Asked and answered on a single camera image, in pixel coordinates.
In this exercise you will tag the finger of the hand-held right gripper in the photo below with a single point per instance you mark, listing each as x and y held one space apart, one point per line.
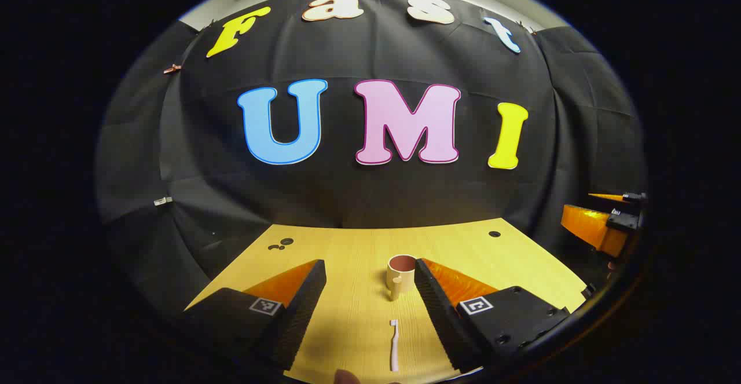
608 197
590 227

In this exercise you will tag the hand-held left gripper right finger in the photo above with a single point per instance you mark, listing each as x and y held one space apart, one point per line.
440 314

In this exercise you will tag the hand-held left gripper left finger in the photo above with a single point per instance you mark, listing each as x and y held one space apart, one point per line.
301 308

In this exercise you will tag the beige cup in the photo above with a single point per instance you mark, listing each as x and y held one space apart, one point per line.
399 278

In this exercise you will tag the white toothbrush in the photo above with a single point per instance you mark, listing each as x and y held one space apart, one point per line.
394 349

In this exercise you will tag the wooden desktop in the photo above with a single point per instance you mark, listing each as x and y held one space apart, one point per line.
359 256

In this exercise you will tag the black backdrop cloth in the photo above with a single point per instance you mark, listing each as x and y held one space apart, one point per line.
370 198

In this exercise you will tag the silver cloth clip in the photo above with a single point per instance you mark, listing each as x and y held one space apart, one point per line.
162 201

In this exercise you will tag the orange cloth clip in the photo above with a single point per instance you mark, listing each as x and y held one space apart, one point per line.
172 69

